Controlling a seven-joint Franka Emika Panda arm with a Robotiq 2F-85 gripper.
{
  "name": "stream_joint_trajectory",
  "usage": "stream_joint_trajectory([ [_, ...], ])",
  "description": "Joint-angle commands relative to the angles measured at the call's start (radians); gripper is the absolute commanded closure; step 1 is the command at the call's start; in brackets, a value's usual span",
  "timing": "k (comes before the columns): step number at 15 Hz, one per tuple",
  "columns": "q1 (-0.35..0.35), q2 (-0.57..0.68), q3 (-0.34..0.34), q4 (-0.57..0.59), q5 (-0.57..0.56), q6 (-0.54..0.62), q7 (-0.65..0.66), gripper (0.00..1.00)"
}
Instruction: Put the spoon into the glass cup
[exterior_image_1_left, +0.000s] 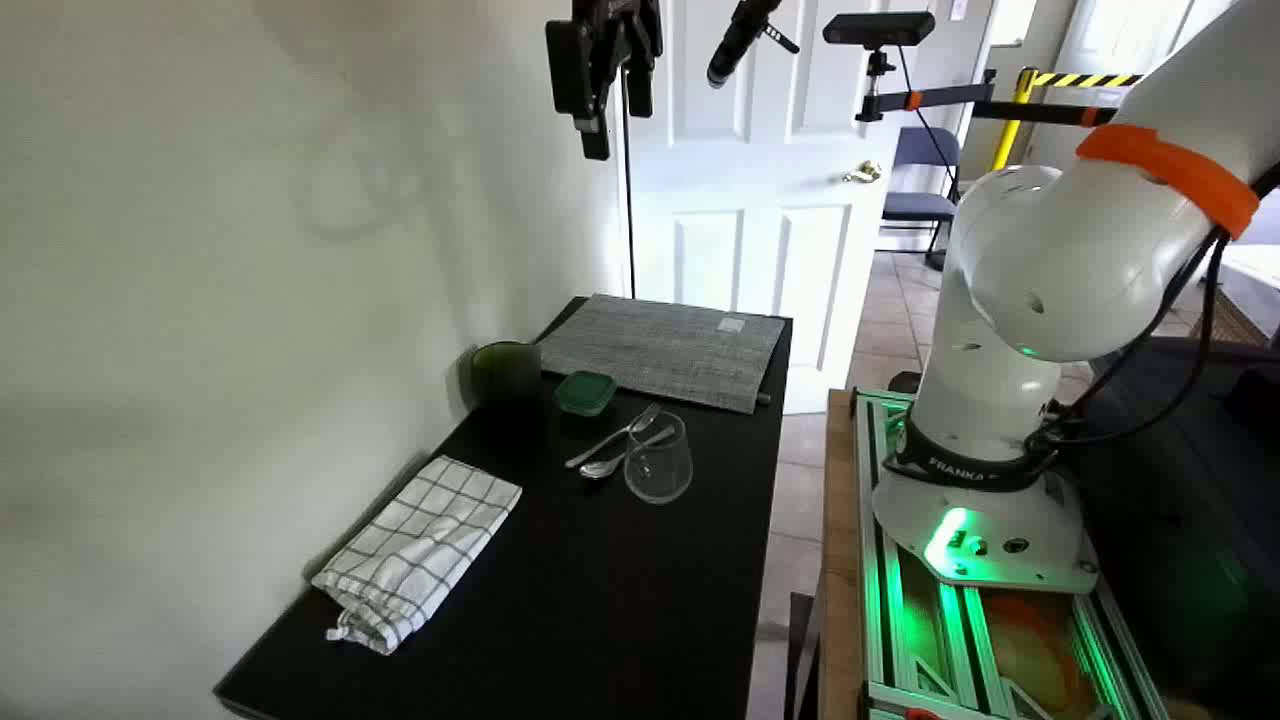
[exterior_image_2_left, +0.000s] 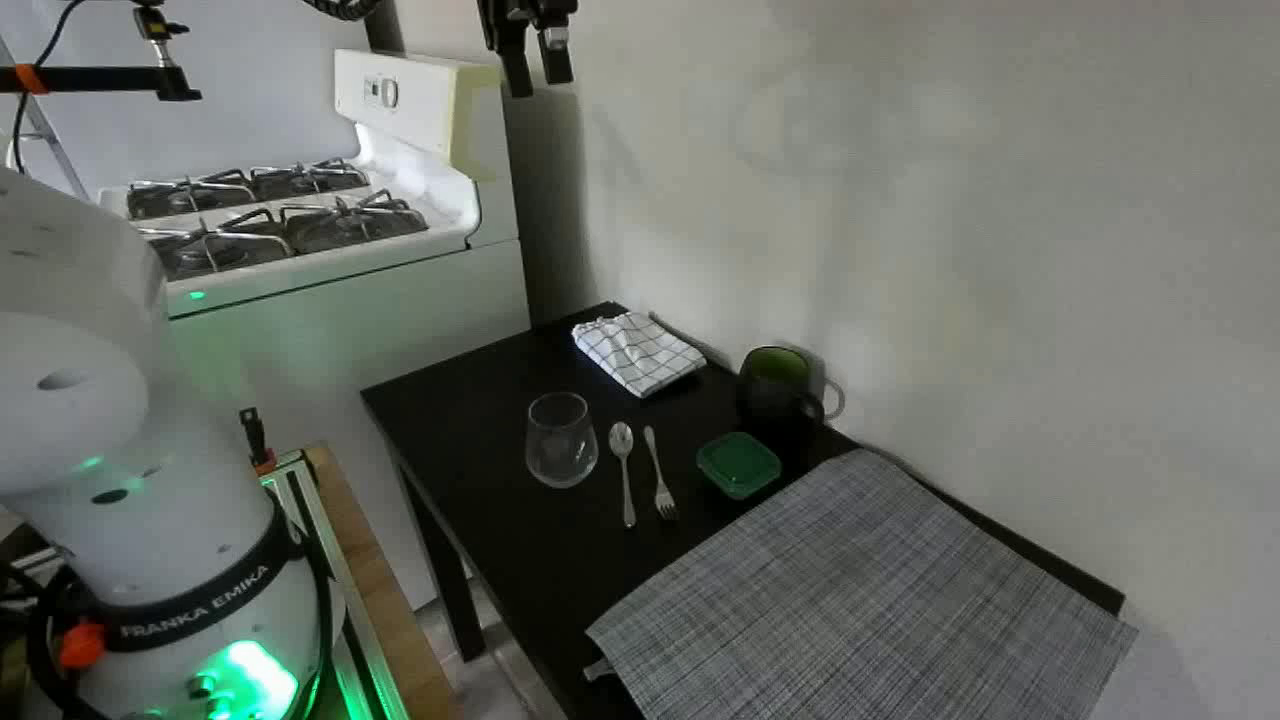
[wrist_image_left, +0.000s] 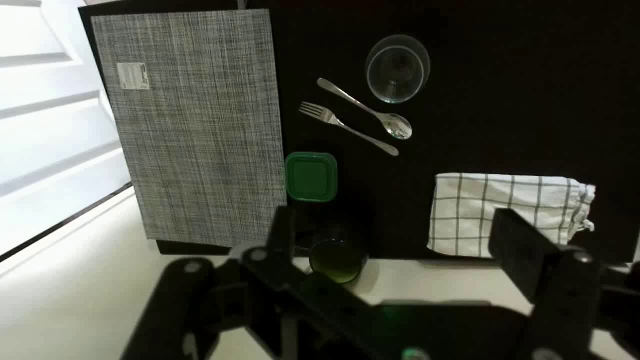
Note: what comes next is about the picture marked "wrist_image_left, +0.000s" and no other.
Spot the dark green bowl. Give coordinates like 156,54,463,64
284,149,339,204

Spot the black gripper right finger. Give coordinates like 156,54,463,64
487,205,608,360

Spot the dark green round cup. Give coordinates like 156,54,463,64
307,238,369,286

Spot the white panelled door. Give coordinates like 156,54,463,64
0,0,134,260

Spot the clear glass cup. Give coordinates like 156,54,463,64
363,32,432,105

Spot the silver metal fork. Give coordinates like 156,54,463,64
298,99,401,157

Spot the white checked dish towel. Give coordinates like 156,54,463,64
425,169,598,260

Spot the silver metal spoon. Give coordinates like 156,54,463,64
314,75,414,141

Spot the grey woven placemat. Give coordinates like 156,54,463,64
87,8,287,248

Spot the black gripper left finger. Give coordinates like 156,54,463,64
117,205,401,360

